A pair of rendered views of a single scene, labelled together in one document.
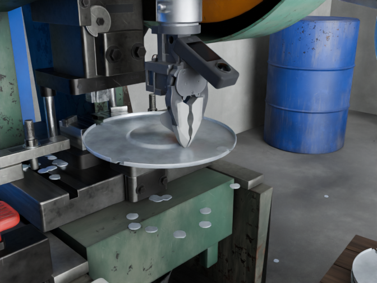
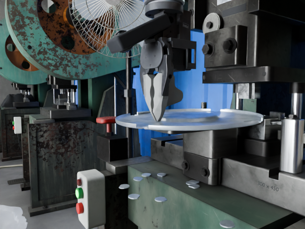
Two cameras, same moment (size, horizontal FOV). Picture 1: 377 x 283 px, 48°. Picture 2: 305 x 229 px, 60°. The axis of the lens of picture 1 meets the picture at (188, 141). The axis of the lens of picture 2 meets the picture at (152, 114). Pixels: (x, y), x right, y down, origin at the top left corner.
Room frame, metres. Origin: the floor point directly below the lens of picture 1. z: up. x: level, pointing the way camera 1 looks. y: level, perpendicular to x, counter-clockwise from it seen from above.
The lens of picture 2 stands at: (0.80, -0.49, 0.84)
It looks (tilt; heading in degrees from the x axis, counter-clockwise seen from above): 5 degrees down; 101
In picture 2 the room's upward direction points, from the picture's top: straight up
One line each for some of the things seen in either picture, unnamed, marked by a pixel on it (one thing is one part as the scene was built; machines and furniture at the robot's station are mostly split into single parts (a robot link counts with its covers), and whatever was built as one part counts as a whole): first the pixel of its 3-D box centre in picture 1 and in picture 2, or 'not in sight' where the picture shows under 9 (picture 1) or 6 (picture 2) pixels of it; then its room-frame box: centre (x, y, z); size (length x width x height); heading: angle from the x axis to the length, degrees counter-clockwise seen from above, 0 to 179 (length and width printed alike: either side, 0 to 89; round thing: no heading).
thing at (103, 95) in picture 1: (99, 91); (248, 91); (0.90, 0.20, 0.84); 0.05 x 0.03 x 0.04; 135
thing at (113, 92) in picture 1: (111, 96); (296, 106); (1.01, 0.19, 0.81); 0.02 x 0.02 x 0.14
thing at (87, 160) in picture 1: (99, 142); (250, 138); (0.91, 0.21, 0.72); 0.20 x 0.16 x 0.03; 135
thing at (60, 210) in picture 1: (101, 160); (248, 156); (0.91, 0.20, 0.68); 0.45 x 0.30 x 0.06; 135
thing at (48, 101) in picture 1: (49, 108); (238, 103); (0.89, 0.30, 0.81); 0.02 x 0.02 x 0.14
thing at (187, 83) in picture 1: (176, 60); (167, 41); (0.73, 0.02, 0.93); 0.09 x 0.08 x 0.12; 45
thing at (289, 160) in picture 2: not in sight; (291, 142); (0.94, -0.01, 0.75); 0.03 x 0.03 x 0.10; 45
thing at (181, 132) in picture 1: (172, 122); (160, 97); (0.71, 0.03, 0.83); 0.06 x 0.03 x 0.09; 45
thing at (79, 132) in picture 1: (100, 127); (248, 124); (0.90, 0.20, 0.76); 0.15 x 0.09 x 0.05; 135
